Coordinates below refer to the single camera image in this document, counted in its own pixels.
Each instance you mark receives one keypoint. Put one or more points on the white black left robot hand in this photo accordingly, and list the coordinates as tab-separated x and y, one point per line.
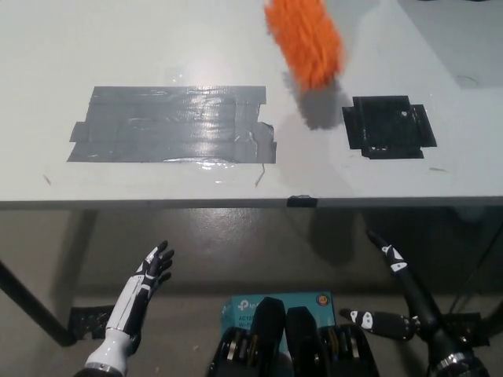
129	298

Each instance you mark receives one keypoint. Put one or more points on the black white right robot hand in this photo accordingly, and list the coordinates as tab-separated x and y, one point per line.
422	310

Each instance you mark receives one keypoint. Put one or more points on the orange fluffy duster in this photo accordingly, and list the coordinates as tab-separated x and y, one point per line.
306	43

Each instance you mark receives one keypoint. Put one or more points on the black metal table leg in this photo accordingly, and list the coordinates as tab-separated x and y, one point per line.
35	304

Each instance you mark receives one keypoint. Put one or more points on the teal router cardboard box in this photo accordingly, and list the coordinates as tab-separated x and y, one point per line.
302	304

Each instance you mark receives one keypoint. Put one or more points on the black tape square patch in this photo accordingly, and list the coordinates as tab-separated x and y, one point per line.
387	127

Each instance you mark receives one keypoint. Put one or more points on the grey duct tape patch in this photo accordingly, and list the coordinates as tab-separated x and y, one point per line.
173	125

